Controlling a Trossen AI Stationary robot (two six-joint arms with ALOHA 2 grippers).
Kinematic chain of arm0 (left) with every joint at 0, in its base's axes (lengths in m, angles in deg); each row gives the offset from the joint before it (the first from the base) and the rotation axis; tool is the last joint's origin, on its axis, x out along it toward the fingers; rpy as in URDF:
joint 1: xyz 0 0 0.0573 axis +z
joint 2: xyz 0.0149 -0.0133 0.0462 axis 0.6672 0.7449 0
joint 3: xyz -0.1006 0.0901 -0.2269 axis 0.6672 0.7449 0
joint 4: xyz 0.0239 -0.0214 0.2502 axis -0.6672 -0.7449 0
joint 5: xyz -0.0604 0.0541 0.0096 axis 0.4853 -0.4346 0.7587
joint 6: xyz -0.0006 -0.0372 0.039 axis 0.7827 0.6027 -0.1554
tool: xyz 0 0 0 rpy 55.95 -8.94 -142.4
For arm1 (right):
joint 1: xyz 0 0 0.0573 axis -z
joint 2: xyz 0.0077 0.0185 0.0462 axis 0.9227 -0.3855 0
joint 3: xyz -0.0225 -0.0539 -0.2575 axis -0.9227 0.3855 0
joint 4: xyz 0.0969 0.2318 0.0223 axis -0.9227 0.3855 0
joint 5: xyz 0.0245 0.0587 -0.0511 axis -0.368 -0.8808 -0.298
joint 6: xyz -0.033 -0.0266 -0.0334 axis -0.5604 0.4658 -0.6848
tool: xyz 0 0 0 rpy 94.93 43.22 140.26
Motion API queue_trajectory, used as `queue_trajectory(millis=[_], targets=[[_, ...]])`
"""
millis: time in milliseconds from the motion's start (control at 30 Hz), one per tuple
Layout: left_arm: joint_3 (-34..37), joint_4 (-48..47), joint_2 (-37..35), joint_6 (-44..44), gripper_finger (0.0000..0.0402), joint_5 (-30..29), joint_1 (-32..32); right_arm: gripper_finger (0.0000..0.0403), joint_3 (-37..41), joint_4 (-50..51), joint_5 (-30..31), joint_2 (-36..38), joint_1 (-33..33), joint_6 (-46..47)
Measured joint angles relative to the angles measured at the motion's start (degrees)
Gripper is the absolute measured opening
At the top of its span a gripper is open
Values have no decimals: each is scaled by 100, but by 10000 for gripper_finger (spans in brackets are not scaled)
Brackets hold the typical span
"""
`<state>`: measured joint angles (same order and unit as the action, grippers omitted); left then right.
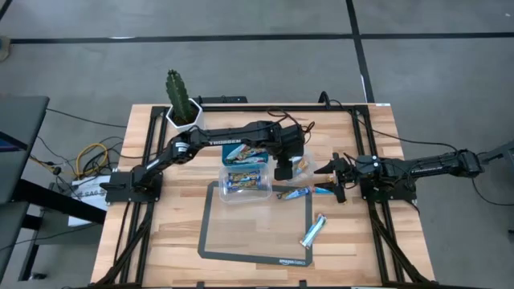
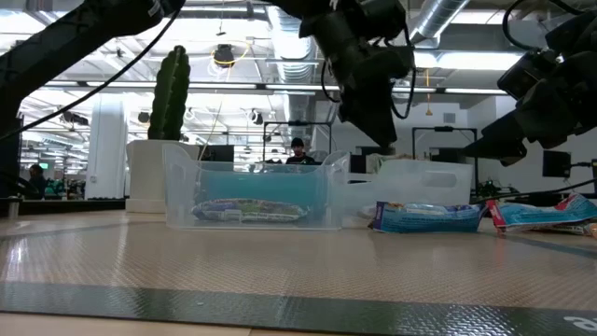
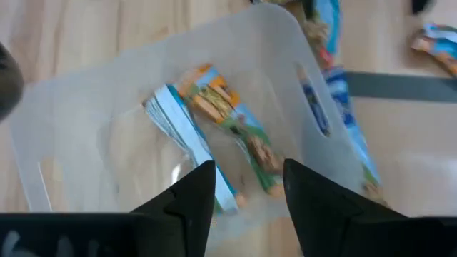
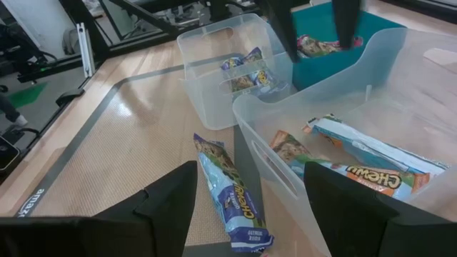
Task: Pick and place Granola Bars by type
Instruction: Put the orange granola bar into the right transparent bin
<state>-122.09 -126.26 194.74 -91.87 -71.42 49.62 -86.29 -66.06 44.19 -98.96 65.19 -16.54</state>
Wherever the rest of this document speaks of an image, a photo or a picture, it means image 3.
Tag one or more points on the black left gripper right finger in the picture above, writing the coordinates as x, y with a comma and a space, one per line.
317, 214

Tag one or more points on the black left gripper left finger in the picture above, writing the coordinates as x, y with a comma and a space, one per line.
189, 214

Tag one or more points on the green granola bar nutrition label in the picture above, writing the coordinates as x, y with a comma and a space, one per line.
178, 125

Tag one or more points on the blue purple granola bar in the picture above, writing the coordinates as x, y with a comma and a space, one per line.
351, 125

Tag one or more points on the green granola bar orange end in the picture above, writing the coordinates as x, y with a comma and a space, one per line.
214, 103

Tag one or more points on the blue granola bar red end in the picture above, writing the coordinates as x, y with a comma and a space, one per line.
328, 21

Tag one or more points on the blue orange granola bar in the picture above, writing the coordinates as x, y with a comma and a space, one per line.
442, 46

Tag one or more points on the clear plastic bin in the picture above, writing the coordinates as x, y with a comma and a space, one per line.
89, 125

